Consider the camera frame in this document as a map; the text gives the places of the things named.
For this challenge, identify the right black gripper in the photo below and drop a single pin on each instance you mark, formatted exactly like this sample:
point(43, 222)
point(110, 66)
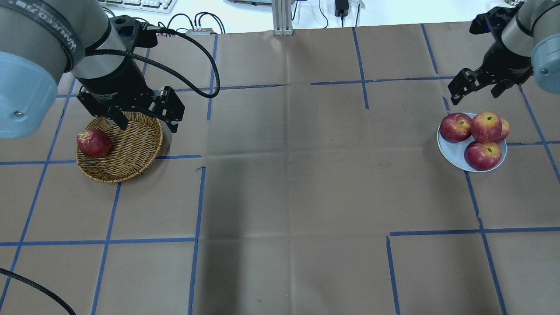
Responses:
point(507, 59)

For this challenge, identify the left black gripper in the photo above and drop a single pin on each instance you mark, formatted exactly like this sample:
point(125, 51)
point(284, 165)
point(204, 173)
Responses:
point(114, 84)

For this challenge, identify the orange black adapter upper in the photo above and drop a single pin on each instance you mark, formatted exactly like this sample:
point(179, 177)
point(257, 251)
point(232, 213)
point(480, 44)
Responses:
point(200, 31)

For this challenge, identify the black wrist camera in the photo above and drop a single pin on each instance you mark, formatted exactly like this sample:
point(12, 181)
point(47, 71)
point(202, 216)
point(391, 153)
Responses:
point(135, 33)
point(494, 21)

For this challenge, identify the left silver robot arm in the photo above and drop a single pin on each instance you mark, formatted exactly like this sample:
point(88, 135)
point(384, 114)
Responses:
point(43, 39)

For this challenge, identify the red apple plate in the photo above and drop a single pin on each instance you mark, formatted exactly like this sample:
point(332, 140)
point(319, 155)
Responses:
point(455, 127)
point(483, 156)
point(504, 131)

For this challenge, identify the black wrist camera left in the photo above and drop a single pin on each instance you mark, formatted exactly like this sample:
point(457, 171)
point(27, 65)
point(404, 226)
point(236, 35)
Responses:
point(135, 33)

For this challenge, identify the red apple near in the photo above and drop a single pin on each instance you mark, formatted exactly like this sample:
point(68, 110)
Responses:
point(94, 142)

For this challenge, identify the red apple plate front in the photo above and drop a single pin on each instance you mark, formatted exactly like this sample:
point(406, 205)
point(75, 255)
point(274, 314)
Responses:
point(483, 156)

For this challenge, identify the woven wicker basket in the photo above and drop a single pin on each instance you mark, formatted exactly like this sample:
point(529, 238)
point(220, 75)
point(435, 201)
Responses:
point(133, 149)

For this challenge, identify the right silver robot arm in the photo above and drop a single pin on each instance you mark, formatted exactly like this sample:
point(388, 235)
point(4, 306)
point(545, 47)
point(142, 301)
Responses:
point(526, 44)

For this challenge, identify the white keyboard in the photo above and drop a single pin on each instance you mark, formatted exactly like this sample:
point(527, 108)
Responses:
point(156, 6)

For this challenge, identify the light blue plate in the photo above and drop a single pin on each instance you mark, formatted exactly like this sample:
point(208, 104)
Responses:
point(454, 152)

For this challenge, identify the aluminium frame post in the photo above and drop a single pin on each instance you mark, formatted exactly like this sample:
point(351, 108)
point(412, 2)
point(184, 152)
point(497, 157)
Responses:
point(282, 17)

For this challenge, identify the red yellow apple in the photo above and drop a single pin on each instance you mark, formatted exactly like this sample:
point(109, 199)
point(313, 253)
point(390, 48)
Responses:
point(486, 127)

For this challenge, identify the black power adapter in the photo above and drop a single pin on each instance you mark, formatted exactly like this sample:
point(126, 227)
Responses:
point(341, 8)

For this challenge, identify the red apple plate back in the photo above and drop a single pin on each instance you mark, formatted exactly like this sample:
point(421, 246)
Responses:
point(455, 127)

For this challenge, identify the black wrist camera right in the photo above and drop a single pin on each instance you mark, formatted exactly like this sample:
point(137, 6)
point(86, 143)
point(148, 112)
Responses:
point(494, 21)

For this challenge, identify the red apple plate left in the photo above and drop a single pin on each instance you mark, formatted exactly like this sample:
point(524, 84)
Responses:
point(504, 131)

